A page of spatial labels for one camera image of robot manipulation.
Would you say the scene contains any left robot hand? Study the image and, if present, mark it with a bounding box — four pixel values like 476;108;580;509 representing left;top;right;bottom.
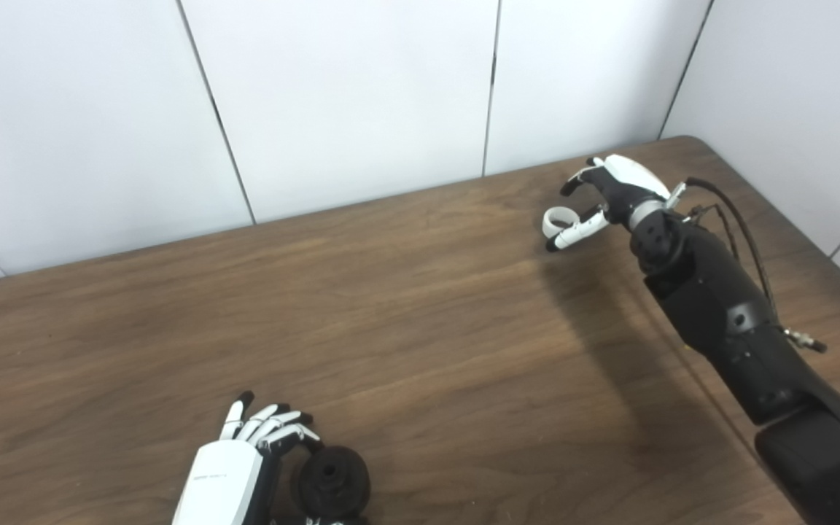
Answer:
171;391;371;525

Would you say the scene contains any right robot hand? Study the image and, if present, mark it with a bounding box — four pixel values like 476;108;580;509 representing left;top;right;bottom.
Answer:
545;154;673;253

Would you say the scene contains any white ring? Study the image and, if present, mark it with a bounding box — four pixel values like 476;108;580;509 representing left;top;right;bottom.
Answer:
542;206;578;238

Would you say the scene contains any round black part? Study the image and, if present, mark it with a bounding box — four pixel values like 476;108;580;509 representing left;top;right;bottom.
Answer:
297;446;372;521

